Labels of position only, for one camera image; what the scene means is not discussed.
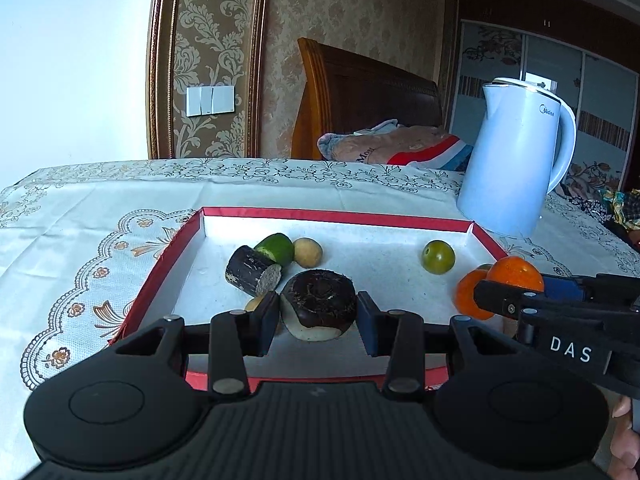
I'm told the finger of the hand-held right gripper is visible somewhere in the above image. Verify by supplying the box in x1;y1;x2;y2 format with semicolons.
540;274;601;306
473;280;546;322

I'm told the gilded wall panel frame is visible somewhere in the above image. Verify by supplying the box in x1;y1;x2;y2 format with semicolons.
146;0;273;161

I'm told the floral sliding door wardrobe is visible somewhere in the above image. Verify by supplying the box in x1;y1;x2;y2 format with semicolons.
447;0;640;196

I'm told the dark brown water chestnut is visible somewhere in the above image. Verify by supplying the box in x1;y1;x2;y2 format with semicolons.
279;269;358;343

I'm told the folded cloth on chair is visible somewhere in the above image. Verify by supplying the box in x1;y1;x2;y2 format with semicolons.
317;119;475;168

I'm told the red cardboard tray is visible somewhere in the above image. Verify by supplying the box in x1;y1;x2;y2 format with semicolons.
107;206;511;393

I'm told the green cucumber piece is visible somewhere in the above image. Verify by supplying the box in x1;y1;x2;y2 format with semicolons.
253;233;294;266

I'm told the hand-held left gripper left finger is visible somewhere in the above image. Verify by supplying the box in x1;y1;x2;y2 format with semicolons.
112;290;281;401

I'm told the person's right hand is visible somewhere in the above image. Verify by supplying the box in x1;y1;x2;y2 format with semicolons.
607;394;640;480

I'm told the white electric kettle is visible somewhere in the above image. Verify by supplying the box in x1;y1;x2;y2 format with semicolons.
456;78;577;238

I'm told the long dark sugarcane piece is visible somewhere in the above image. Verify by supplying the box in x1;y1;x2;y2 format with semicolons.
225;245;283;298

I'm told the orange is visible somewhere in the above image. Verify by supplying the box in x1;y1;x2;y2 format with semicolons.
486;256;545;295
454;269;498;322

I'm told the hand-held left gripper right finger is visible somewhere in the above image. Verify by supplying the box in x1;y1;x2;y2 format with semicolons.
356;290;506;401

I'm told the dark floral cloth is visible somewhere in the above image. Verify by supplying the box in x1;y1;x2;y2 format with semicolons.
557;180;640;242

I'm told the white wall switch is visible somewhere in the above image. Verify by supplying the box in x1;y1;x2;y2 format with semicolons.
186;85;236;117

